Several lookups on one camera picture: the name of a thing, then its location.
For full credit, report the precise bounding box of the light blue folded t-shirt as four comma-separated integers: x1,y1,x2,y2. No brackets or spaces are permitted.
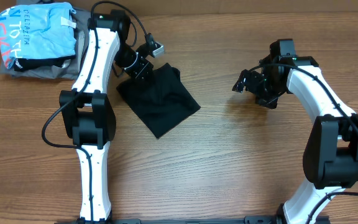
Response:
0,2,76,69

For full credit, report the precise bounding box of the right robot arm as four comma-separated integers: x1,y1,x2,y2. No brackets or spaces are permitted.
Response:
232,39,358,224

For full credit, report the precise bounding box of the grey folded garment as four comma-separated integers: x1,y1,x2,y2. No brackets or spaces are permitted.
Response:
0,7,91,80

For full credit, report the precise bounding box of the black t-shirt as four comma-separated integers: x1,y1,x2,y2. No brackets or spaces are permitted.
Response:
117,63,201,139

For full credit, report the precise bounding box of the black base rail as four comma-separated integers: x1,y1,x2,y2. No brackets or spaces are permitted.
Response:
54,215,331,224

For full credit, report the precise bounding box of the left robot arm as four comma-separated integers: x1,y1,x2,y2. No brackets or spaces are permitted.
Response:
59,10,153,223

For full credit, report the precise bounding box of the black folded garment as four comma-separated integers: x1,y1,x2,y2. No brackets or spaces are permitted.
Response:
14,55,76,72

